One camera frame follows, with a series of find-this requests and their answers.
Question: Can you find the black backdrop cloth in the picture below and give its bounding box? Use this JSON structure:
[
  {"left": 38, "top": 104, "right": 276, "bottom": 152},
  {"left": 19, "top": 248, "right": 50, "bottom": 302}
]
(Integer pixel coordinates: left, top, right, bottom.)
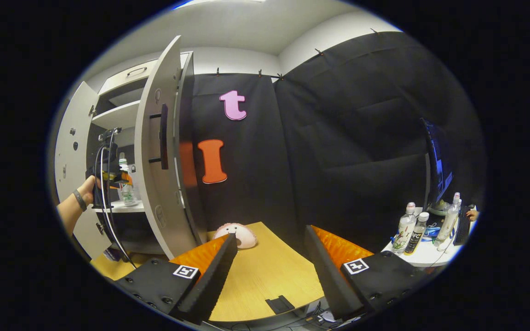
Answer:
[{"left": 191, "top": 31, "right": 486, "bottom": 258}]

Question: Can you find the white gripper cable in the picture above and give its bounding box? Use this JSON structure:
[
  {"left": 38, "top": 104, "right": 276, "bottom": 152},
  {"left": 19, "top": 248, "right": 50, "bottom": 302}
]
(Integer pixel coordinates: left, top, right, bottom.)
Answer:
[{"left": 95, "top": 129, "right": 138, "bottom": 269}]

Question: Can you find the black keyboard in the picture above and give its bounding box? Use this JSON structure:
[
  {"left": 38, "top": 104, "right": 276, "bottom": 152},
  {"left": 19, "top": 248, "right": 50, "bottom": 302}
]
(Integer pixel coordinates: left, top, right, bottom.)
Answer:
[{"left": 454, "top": 205, "right": 472, "bottom": 245}]

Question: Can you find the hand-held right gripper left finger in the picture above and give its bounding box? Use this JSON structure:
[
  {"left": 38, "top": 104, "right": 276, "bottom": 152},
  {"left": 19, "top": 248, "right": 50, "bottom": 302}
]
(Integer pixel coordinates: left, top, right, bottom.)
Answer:
[{"left": 114, "top": 233, "right": 239, "bottom": 325}]

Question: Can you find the white cabinet door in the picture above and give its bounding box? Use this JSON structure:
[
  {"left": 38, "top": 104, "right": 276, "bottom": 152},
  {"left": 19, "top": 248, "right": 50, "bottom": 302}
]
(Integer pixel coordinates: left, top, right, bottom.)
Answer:
[
  {"left": 54, "top": 81, "right": 100, "bottom": 260},
  {"left": 135, "top": 35, "right": 201, "bottom": 259}
]

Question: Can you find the tall clear spray bottle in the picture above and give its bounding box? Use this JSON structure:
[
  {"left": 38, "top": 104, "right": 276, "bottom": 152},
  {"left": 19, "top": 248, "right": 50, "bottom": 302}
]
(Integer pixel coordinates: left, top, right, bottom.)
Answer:
[{"left": 435, "top": 192, "right": 462, "bottom": 246}]

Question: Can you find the white cabinet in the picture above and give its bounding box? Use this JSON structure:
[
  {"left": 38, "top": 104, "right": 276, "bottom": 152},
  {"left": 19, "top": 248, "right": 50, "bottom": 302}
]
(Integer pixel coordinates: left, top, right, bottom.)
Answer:
[{"left": 54, "top": 35, "right": 208, "bottom": 260}]

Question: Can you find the clear bottle white cap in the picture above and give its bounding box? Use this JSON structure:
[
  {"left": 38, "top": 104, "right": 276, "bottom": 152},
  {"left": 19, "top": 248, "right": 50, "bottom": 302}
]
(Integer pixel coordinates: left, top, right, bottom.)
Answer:
[{"left": 392, "top": 202, "right": 416, "bottom": 254}]

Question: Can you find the blue plastic item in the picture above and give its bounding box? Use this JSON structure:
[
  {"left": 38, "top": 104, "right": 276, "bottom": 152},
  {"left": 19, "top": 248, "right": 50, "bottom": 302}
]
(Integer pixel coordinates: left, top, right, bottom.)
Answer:
[{"left": 424, "top": 223, "right": 454, "bottom": 242}]

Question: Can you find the white cabinet drawer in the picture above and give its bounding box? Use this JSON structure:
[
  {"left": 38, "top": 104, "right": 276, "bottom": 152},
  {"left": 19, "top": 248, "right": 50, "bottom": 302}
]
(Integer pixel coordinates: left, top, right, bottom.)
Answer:
[{"left": 98, "top": 51, "right": 190, "bottom": 96}]

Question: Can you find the pink round plush toy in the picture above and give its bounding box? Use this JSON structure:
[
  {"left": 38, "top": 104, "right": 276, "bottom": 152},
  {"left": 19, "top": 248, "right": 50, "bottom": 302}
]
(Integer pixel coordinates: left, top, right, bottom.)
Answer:
[{"left": 213, "top": 223, "right": 257, "bottom": 250}]

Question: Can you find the white side table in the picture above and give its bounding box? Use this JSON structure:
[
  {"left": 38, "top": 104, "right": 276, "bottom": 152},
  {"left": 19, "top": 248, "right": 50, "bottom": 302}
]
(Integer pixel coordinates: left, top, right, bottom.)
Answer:
[{"left": 381, "top": 205, "right": 477, "bottom": 268}]

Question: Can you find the ceiling light panel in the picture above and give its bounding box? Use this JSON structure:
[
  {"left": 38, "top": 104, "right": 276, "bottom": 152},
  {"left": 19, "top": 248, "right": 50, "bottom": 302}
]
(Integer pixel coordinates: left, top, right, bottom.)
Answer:
[{"left": 173, "top": 0, "right": 265, "bottom": 9}]

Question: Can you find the black computer monitor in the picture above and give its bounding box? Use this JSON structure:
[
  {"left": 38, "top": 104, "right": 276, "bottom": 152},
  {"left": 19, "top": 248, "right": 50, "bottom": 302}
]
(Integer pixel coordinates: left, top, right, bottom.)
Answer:
[{"left": 419, "top": 118, "right": 454, "bottom": 217}]

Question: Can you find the black label bottle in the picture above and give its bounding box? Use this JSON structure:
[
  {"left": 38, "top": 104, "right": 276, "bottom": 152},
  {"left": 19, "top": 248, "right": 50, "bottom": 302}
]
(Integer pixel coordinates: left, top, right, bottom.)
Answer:
[{"left": 404, "top": 212, "right": 430, "bottom": 256}]

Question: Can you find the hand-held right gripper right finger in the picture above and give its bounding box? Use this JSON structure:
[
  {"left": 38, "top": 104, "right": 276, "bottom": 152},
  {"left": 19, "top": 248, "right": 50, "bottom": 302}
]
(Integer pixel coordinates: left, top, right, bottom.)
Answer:
[{"left": 304, "top": 225, "right": 431, "bottom": 321}]

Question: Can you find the clear bottle green label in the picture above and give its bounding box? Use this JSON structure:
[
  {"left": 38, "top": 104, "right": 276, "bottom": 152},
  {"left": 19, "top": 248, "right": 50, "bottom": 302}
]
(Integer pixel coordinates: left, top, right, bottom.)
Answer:
[{"left": 117, "top": 159, "right": 139, "bottom": 207}]

